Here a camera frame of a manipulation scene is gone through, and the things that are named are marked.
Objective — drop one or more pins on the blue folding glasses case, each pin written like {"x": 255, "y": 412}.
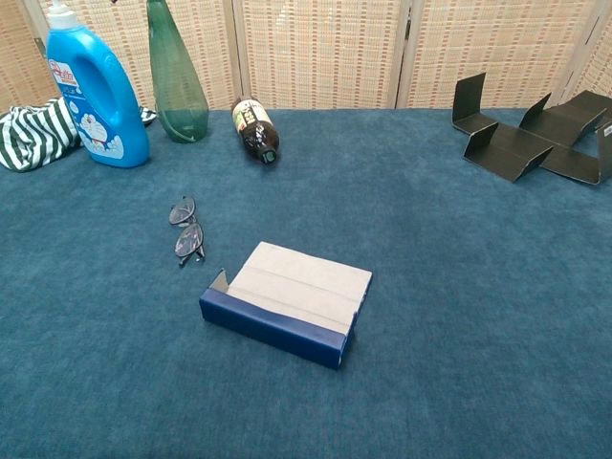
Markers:
{"x": 268, "y": 325}

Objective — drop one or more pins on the blue carpet table cover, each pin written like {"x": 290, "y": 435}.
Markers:
{"x": 430, "y": 287}

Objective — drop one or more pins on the black unfolded cardboard box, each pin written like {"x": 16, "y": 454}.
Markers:
{"x": 507, "y": 148}

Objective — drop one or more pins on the thin-framed eyeglasses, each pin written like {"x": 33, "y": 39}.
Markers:
{"x": 190, "y": 239}

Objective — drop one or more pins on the green white striped cloth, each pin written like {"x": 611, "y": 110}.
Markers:
{"x": 33, "y": 138}

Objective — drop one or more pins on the green transparent spray bottle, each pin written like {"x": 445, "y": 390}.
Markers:
{"x": 177, "y": 95}

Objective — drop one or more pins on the woven bamboo folding screen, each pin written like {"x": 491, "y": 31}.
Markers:
{"x": 315, "y": 48}

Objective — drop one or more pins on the brown plastic drink bottle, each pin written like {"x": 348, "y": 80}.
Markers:
{"x": 255, "y": 134}

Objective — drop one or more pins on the blue laundry detergent bottle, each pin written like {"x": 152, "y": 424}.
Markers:
{"x": 110, "y": 119}

